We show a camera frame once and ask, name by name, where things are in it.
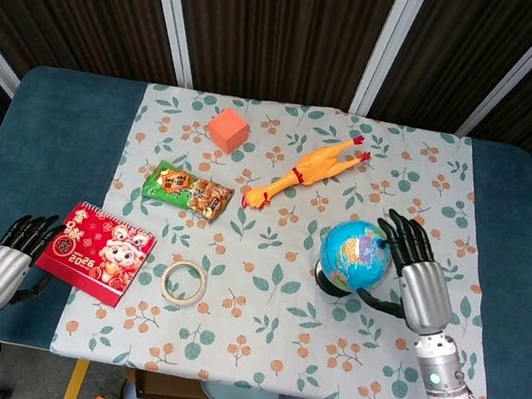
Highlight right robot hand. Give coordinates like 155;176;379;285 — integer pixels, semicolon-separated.
352;206;468;340

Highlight small blue globe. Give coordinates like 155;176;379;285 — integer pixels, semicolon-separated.
310;215;398;303

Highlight red 2026 desk calendar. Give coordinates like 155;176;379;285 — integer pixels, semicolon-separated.
30;195;162;314

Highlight teal table mat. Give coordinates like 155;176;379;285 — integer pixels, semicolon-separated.
0;59;532;399

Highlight yellow rubber chicken toy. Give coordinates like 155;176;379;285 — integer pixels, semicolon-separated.
239;118;376;228

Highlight floral patterned tablecloth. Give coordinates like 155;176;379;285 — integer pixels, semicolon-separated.
47;70;532;399

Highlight beige tape roll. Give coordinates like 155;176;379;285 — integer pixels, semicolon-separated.
158;256;212;310

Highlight brown cardboard box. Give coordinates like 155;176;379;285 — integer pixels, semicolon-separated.
120;366;218;399

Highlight green snack packet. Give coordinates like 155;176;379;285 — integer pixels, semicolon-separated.
138;156;239;227

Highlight orange cube block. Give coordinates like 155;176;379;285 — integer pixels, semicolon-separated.
203;104;254;158

